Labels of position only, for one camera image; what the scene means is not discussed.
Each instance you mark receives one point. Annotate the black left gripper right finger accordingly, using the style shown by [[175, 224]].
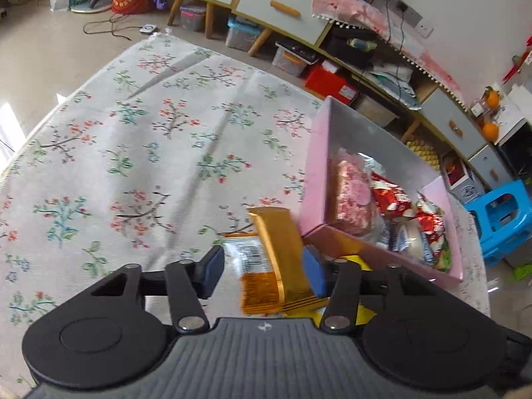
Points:
[[372, 295]]

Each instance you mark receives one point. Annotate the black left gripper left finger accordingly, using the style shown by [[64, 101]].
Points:
[[185, 283]]

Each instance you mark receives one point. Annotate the yellow snack bag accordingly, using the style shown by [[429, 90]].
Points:
[[338, 281]]

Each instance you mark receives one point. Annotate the golden brown snack packet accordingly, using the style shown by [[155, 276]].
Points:
[[285, 289]]

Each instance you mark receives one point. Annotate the pink peach oolong snack pack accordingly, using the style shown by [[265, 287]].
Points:
[[352, 206]]

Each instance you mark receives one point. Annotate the red heart snack bag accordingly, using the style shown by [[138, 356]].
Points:
[[393, 202]]

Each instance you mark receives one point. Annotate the orange snack packet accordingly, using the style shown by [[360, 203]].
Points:
[[255, 278]]

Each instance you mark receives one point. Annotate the blue white packet in box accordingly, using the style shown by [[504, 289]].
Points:
[[408, 240]]

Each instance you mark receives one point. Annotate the pink cardboard box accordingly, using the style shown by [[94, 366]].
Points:
[[338, 133]]

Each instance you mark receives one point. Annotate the green cracker bag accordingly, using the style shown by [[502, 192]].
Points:
[[442, 254]]

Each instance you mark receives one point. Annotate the floral tablecloth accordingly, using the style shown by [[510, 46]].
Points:
[[154, 159]]

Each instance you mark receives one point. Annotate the yellow egg tray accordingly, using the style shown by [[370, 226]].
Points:
[[425, 151]]

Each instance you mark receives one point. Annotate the blue plastic stool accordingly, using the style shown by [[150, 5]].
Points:
[[503, 220]]

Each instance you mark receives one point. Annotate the red box under cabinet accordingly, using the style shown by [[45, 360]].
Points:
[[324, 83]]

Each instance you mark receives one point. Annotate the orange fruit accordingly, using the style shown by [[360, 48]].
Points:
[[490, 132]]

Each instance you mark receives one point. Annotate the black microwave oven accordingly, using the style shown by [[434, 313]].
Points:
[[516, 152]]

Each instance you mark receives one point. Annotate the clear storage bin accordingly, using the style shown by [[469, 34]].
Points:
[[241, 34]]

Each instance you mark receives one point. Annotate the pink lace cloth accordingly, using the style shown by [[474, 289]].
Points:
[[351, 13]]

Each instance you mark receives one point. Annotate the wooden white drawer cabinet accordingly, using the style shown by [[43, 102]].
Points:
[[433, 96]]

